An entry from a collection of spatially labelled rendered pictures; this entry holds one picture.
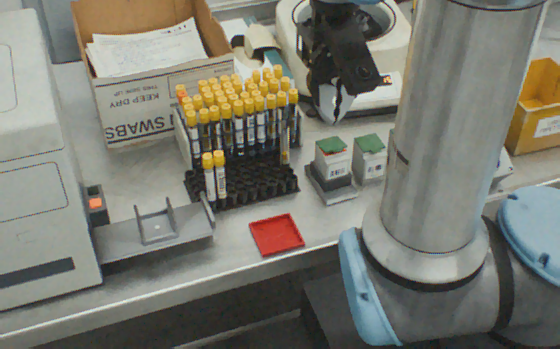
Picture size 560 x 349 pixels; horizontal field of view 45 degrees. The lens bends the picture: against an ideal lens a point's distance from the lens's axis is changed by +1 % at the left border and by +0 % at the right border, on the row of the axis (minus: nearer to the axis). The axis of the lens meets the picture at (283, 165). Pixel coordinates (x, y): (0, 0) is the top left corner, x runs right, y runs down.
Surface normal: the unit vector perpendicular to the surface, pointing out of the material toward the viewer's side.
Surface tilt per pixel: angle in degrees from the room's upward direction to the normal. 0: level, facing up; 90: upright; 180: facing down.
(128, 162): 0
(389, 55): 90
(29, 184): 90
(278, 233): 0
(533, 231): 9
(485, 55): 92
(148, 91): 92
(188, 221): 0
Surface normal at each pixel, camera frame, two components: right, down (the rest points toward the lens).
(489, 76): 0.09, 0.68
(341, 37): 0.20, -0.37
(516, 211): 0.15, -0.71
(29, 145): 0.34, 0.62
